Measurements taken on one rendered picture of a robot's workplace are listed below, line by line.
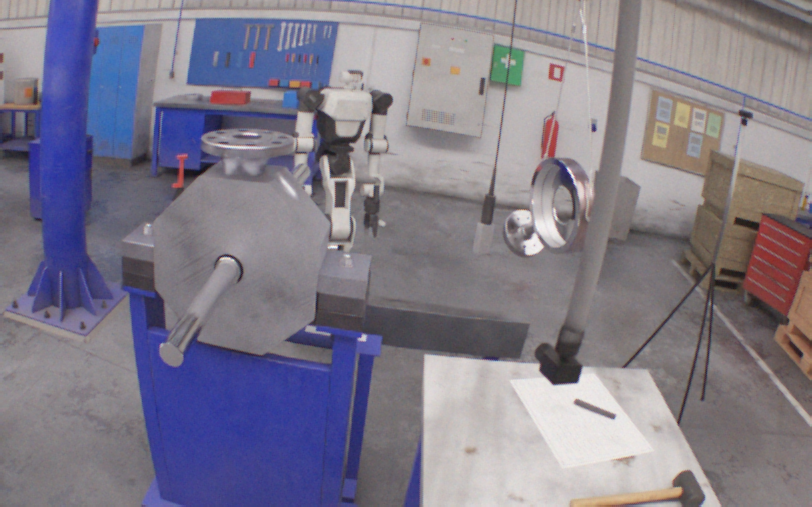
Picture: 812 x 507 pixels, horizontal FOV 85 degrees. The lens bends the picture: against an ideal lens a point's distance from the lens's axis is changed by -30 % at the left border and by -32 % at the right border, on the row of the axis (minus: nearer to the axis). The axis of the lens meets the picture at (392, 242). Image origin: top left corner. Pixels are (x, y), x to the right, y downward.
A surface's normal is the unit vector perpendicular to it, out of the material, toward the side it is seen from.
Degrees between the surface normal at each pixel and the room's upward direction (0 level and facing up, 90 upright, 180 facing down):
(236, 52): 90
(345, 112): 90
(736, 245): 90
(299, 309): 90
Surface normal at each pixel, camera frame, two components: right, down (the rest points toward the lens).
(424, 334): -0.04, 0.33
